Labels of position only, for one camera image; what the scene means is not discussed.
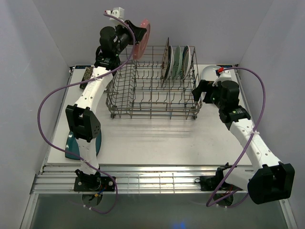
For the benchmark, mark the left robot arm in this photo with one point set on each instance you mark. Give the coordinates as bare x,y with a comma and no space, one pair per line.
81,116

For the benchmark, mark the pink dotted scalloped plate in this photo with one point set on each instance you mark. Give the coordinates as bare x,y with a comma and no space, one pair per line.
141,46

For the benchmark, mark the green red rimmed white plate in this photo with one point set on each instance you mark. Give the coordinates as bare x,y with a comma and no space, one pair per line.
186,64

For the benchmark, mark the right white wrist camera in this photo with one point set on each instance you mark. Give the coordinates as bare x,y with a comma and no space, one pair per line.
223,75

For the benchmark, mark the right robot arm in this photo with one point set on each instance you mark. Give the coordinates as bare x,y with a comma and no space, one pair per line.
271,179

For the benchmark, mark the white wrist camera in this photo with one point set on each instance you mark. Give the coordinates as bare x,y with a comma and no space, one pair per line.
117,15
223,75

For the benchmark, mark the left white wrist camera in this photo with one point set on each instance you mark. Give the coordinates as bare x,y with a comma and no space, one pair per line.
117,15

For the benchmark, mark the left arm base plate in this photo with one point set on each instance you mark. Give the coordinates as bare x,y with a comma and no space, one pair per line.
106,184

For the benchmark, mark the grey wire dish rack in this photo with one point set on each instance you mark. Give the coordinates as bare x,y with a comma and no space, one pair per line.
139,90

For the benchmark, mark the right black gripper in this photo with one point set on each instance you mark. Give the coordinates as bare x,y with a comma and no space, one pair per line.
202,87

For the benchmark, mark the black floral square plate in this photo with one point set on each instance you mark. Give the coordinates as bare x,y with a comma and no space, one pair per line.
87,75

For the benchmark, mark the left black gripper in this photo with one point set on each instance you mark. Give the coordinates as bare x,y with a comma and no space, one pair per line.
138,32

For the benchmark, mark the cream floral square plate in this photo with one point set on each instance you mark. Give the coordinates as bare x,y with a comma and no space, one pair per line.
165,61

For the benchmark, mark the green floral plate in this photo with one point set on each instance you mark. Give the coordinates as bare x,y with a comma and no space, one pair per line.
177,62

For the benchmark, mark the dark teal plate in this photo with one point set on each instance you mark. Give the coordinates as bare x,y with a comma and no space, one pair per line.
72,146

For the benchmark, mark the white oval plate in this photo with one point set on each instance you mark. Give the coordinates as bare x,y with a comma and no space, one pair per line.
209,73

